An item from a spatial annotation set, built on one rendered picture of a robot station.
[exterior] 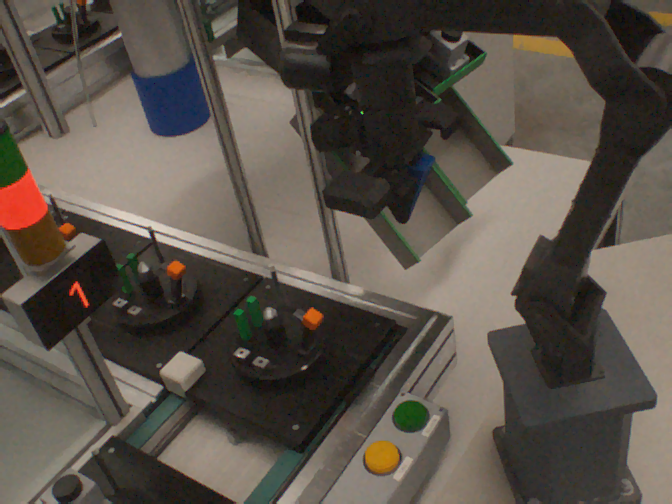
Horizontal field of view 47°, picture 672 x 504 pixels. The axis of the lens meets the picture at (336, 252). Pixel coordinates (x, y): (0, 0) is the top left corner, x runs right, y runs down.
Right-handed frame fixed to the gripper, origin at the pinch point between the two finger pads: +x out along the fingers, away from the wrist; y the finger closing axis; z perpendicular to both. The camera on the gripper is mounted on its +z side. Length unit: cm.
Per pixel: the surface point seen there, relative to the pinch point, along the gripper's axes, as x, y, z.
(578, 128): 125, -216, 56
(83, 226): 28, -4, 73
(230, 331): 28.4, 5.2, 29.4
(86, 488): 16.9, 37.9, 18.3
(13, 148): -13.8, 23.0, 29.3
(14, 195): -9.5, 25.1, 29.3
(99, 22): 28, -77, 149
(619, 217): 48, -66, -5
